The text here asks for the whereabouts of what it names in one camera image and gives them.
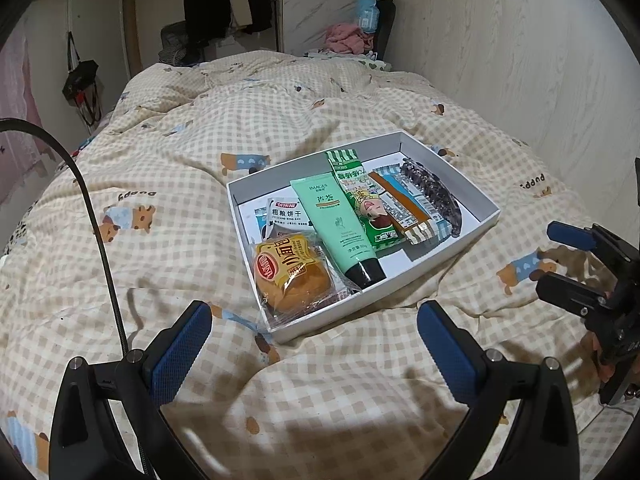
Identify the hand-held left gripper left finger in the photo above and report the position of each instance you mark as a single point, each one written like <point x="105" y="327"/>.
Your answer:
<point x="180" y="355"/>

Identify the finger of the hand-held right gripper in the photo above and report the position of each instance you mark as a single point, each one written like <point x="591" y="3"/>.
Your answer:
<point x="570" y="292"/>
<point x="570" y="235"/>

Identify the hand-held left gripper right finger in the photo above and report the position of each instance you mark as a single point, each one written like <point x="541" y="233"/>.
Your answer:
<point x="450" y="355"/>

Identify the white cardboard box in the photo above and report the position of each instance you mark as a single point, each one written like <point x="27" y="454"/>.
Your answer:
<point x="350" y="310"/>

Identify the long blue snack packet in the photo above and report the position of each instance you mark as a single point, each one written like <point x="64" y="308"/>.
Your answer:
<point x="442" y="227"/>

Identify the packaged round bun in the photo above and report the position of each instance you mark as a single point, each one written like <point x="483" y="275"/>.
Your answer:
<point x="292" y="280"/>

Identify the dark hair claw clip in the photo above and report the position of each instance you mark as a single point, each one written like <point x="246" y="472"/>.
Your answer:
<point x="432" y="192"/>

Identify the orange striped snack packet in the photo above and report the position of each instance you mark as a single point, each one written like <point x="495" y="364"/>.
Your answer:
<point x="405" y="210"/>

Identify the small blue snack packet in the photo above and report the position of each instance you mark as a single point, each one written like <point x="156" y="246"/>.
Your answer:
<point x="260" y="222"/>

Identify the green cartoon candy packet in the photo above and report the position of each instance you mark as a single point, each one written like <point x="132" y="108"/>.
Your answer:
<point x="365" y="205"/>

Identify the white biscuit packet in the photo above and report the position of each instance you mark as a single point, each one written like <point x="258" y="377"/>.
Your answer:
<point x="285" y="215"/>

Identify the green hand cream tube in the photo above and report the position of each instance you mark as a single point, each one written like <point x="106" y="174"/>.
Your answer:
<point x="332" y="225"/>

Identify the person's right hand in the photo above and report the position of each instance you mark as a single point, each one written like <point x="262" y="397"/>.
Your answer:
<point x="606" y="373"/>

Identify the white heart print cloth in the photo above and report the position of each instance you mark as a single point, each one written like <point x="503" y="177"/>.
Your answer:
<point x="367" y="61"/>

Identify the black chair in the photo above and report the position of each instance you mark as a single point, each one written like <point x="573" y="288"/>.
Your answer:
<point x="384" y="25"/>

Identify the pink curtain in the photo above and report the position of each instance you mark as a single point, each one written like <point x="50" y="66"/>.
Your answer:
<point x="15" y="125"/>

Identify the black hanging bag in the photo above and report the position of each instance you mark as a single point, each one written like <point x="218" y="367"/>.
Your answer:
<point x="82" y="80"/>

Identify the pink clothing pile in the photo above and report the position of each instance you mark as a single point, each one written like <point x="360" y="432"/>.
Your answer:
<point x="345" y="37"/>

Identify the light blue bag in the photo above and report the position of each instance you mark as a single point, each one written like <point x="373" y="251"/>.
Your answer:
<point x="367" y="12"/>

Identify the grey laundry basket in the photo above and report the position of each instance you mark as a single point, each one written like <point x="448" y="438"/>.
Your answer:
<point x="172" y="42"/>

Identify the white wardrobe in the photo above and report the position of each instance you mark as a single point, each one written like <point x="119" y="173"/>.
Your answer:
<point x="100" y="25"/>

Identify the black hanging clothes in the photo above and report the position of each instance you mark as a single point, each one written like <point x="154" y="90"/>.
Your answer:
<point x="205" y="5"/>
<point x="257" y="2"/>

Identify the beige hanging garment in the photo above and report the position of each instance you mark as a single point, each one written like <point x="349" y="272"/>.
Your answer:
<point x="240" y="7"/>

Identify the black clothes rack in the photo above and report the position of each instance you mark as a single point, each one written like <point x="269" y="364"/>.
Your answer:
<point x="277" y="15"/>

